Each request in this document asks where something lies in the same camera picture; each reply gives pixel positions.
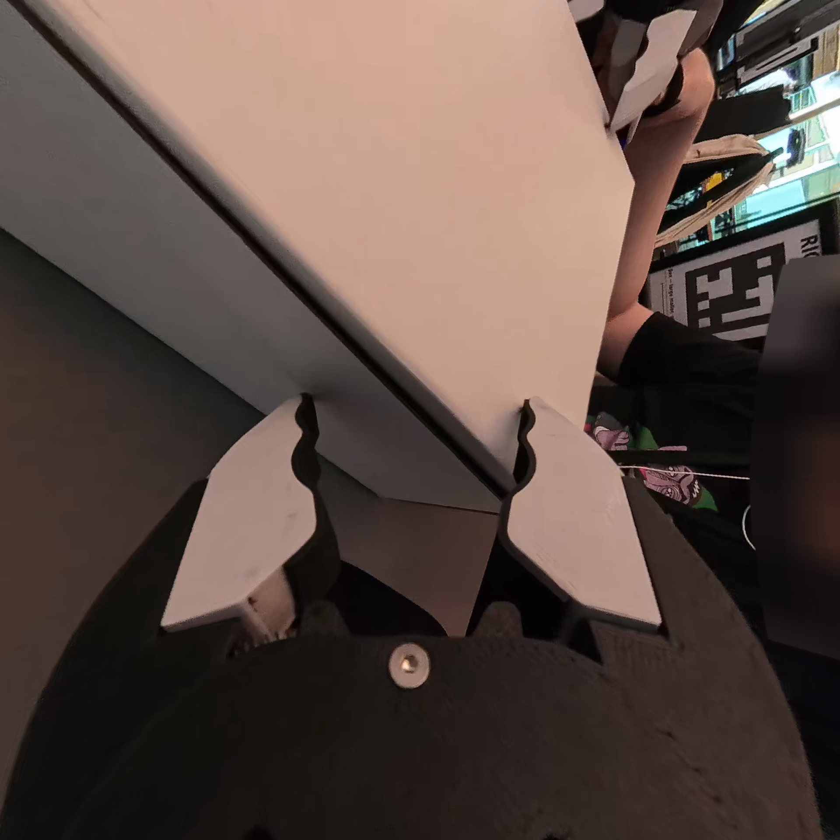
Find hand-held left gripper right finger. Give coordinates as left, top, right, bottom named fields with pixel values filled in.
left=499, top=395, right=664, bottom=634

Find person's right forearm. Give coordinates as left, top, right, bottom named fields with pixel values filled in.
left=598, top=49, right=718, bottom=382

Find person's black printed shirt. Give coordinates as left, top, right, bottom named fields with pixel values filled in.
left=587, top=311, right=762, bottom=657

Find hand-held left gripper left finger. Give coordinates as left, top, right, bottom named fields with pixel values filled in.
left=161, top=392, right=342, bottom=644

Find white cardboard box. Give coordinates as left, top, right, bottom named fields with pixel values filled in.
left=0, top=0, right=636, bottom=637

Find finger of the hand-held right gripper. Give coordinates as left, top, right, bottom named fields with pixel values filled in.
left=594, top=10, right=651, bottom=109
left=609, top=10, right=700, bottom=131

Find black white marker sign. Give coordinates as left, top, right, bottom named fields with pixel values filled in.
left=646, top=217, right=840, bottom=345

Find thin white string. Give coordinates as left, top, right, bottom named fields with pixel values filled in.
left=620, top=465, right=752, bottom=481

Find beige cloth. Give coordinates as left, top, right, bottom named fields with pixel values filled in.
left=656, top=133, right=788, bottom=247

